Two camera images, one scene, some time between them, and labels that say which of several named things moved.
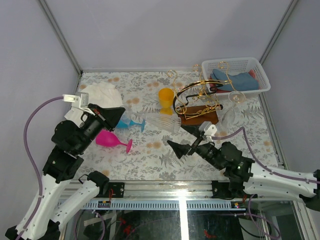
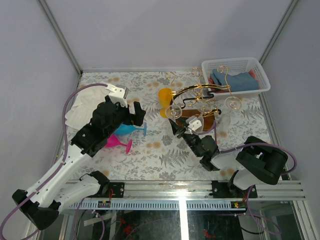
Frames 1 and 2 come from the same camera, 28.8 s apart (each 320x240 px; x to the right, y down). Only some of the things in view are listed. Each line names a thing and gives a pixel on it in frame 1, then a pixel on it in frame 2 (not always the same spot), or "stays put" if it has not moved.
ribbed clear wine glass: [169, 122] to [174, 111]
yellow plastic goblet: [166, 98] stays put
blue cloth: [243, 81] stays put
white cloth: [100, 94] stays put
